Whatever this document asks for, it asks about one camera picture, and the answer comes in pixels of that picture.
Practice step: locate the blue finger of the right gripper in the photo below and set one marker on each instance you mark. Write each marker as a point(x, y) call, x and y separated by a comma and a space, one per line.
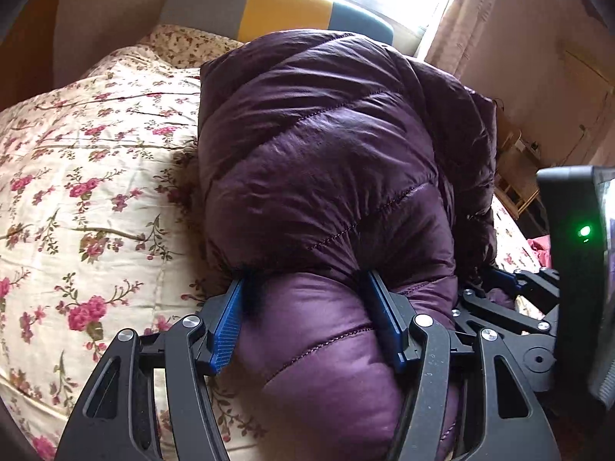
point(505, 281)

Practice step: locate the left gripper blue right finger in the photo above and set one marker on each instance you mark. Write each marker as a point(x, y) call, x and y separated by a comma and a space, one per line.
point(391, 316)

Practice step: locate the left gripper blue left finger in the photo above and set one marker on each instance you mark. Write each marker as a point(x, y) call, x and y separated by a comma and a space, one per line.
point(222, 315)

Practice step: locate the purple quilted down jacket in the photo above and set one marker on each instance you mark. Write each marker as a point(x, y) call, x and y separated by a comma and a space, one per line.
point(321, 155)

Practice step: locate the red cloth beside bed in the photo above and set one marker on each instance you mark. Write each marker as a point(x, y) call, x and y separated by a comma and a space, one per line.
point(541, 247)

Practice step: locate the wooden chair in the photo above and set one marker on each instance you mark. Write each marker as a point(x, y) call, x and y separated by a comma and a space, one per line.
point(516, 168)

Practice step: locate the floral bed quilt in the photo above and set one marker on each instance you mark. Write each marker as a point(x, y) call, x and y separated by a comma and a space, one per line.
point(102, 229)

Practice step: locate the right floral curtain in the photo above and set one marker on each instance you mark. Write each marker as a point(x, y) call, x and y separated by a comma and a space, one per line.
point(458, 34)

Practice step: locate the grey yellow blue headboard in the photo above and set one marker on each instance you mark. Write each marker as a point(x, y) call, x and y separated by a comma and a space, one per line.
point(245, 20)

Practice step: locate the brown wooden wardrobe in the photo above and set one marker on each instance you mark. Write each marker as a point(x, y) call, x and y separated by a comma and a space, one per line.
point(27, 37)

